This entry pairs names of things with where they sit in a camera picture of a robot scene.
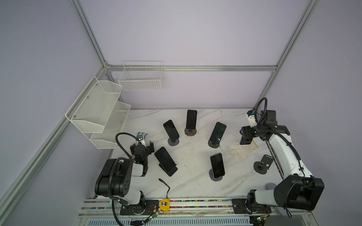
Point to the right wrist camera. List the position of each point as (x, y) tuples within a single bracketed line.
[(266, 123)]

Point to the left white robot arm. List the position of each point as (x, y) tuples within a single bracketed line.
[(114, 180)]

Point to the black folding phone stand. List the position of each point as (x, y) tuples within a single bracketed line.
[(170, 172)]

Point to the yellow tape measure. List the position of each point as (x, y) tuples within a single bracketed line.
[(165, 203)]

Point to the black phone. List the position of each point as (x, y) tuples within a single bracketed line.
[(218, 133), (164, 158), (217, 164), (171, 130), (191, 120)]

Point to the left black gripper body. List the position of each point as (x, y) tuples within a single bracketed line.
[(148, 149)]

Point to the brown round phone stand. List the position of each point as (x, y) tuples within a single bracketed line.
[(190, 132)]

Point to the grey stand front centre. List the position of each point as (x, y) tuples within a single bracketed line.
[(213, 178)]

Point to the grey oval pad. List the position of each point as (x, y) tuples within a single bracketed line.
[(270, 186)]

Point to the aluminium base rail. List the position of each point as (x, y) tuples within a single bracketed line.
[(183, 207)]

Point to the grey stand centre right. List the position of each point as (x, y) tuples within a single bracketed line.
[(213, 144)]

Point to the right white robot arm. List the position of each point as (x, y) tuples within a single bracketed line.
[(299, 188)]

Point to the white wire basket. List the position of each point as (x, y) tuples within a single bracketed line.
[(142, 75)]

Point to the white mesh two-tier shelf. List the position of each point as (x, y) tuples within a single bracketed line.
[(99, 114)]

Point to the grey round stand back left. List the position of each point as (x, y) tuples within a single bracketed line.
[(173, 143)]

